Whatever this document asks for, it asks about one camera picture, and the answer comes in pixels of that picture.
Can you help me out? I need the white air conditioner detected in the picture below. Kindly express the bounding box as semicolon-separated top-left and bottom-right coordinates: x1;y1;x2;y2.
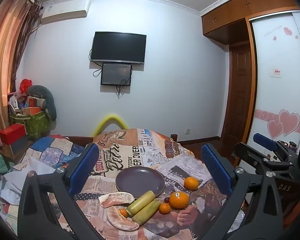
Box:
41;0;91;25

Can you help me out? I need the newspaper print cloth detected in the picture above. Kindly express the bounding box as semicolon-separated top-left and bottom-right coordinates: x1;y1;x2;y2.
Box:
0;128;245;240

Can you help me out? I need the dark round plate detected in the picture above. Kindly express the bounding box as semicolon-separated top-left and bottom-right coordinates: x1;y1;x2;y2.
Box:
115;167;165;199

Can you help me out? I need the medium plain orange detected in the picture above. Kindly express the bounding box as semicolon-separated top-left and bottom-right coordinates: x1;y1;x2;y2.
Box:
184;177;199;190

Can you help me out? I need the white wardrobe door with hearts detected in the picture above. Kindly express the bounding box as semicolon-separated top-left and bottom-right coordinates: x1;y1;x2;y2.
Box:
249;10;300;153

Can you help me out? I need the yellow foam tube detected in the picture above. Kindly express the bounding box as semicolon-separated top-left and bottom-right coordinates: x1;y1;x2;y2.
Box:
93;115;129;138

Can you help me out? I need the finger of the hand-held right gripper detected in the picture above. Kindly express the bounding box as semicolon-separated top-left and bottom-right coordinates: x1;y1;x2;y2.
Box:
233;142;300;178
252;133;299;162

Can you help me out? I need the small black wall monitor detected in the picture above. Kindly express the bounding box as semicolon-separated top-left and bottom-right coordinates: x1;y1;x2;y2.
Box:
101;63;132;86

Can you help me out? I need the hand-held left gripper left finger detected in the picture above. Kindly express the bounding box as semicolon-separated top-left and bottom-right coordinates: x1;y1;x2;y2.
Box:
17;142;103;240

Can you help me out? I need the black wall television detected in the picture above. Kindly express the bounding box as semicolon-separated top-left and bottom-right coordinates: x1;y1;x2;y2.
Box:
90;32;147;64

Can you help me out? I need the pomelo segment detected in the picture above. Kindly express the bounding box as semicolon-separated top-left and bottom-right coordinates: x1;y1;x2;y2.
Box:
107;206;140;231
98;192;135;208

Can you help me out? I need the wooden overhead cabinet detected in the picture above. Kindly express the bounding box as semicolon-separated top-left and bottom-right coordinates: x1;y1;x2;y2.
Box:
201;0;300;45

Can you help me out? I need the green patterned storage bag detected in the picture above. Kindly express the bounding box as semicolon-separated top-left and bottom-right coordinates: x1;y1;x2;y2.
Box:
9;110;50;139

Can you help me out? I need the orange cardboard box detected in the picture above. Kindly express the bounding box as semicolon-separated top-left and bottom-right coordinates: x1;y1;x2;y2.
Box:
24;107;42;117

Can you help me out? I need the large orange with sticker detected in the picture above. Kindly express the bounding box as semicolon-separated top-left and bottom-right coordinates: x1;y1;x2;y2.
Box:
169;191;190;209

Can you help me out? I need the peeled sugarcane piece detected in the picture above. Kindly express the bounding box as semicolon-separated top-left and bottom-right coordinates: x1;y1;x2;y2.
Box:
126;190;156;217
132;199;162;226

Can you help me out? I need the red plastic bag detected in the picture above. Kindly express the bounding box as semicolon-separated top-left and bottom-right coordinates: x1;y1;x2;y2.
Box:
19;79;32;94

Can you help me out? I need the brown wooden door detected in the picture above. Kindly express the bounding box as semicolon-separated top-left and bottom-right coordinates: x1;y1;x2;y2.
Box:
221;41;255;143

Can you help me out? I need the red box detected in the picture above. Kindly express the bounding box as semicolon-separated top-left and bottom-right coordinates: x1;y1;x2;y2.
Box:
0;123;27;145

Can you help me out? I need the white bedsheet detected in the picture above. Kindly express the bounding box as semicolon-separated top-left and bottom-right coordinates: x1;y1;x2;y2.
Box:
0;160;39;205

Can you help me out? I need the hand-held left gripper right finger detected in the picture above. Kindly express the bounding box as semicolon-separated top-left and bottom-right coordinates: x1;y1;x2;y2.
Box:
190;143;284;240

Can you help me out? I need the grey curved pillow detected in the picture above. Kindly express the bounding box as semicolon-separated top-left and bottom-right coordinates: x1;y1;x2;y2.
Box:
27;85;57;120

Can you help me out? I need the striped brown curtain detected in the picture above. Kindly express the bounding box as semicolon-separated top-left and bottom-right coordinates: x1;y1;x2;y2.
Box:
0;0;44;155

